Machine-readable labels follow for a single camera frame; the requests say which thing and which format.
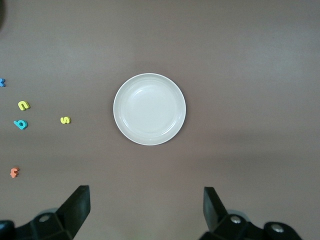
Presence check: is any yellow foam letter u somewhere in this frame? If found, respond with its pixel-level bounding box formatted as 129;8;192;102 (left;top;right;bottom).
17;100;31;112

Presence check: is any beige brown round plate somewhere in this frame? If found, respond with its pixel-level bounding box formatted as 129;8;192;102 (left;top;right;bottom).
112;72;187;146

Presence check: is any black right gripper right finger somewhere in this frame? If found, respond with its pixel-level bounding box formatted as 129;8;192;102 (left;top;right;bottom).
201;186;304;240

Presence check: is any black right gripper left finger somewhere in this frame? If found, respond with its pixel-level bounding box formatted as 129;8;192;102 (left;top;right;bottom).
0;184;91;240

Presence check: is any teal foam letter b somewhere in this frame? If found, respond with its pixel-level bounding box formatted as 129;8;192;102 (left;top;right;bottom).
13;119;29;131

